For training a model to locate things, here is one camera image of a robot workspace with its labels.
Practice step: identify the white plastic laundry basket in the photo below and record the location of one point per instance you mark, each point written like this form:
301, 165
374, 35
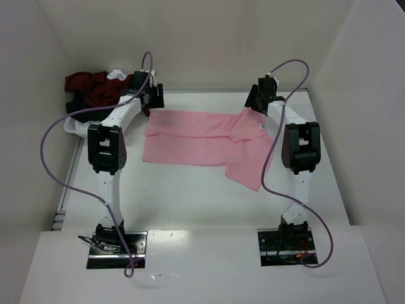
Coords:
73, 126

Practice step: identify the aluminium rail at table edge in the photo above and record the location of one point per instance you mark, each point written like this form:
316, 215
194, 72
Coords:
192, 91

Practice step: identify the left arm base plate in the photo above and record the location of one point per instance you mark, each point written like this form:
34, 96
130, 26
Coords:
110, 255

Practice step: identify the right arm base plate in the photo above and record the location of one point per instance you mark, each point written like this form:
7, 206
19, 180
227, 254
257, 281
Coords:
275, 253

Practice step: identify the left side aluminium rail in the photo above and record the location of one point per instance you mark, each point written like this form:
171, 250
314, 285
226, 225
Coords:
60, 214

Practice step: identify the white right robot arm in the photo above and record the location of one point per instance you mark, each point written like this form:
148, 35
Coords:
300, 154

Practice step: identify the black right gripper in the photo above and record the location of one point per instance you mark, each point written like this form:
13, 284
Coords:
253, 101

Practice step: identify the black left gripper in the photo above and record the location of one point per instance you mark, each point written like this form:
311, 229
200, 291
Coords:
157, 95

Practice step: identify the black t shirt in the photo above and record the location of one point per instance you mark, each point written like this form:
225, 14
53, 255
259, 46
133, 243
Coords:
77, 104

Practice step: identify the white t shirt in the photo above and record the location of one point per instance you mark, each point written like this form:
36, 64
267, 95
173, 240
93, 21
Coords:
116, 74

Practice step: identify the dark red t shirt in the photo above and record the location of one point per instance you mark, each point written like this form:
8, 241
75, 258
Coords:
95, 89

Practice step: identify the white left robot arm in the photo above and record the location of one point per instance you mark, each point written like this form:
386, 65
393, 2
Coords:
107, 154

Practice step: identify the pink t shirt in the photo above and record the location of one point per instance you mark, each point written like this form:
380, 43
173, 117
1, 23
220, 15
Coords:
239, 142

